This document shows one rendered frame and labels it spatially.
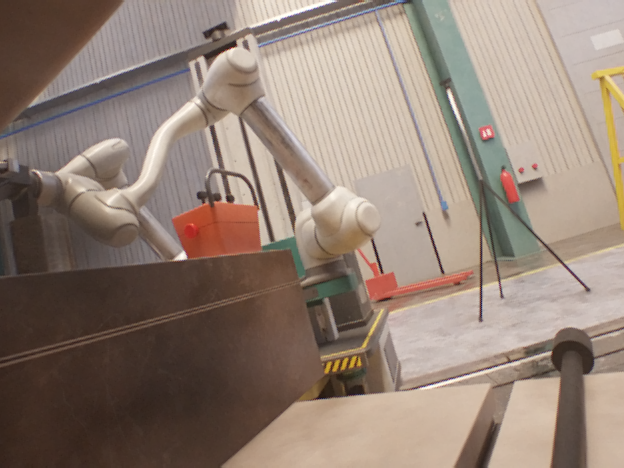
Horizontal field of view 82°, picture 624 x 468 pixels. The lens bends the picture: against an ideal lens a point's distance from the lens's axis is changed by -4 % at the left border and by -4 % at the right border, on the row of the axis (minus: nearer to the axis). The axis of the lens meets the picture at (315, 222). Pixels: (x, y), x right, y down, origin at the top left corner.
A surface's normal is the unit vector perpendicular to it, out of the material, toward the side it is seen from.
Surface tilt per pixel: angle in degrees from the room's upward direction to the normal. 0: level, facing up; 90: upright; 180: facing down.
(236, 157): 90
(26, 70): 180
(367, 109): 90
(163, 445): 90
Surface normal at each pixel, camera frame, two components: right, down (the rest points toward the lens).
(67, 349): 0.87, -0.30
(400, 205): -0.10, -0.11
